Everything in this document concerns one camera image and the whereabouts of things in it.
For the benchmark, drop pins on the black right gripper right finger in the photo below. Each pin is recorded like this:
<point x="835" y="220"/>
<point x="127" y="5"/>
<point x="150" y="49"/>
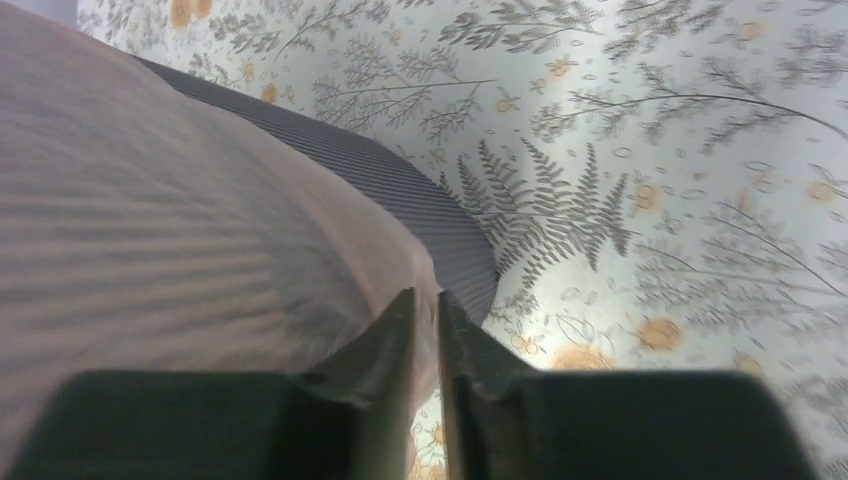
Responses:
<point x="504" y="419"/>

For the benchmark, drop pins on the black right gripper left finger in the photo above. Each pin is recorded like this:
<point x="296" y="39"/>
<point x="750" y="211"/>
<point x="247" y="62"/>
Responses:
<point x="347" y="418"/>

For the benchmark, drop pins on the grey slotted trash bin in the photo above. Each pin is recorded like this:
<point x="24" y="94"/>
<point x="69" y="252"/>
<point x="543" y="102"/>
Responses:
<point x="463" y="257"/>

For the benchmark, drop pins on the pink plastic trash bag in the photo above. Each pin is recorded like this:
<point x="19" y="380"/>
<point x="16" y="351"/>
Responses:
<point x="141" y="228"/>

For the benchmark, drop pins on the floral patterned table mat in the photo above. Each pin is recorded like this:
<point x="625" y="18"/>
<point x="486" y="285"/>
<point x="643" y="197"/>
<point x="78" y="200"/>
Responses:
<point x="664" y="182"/>

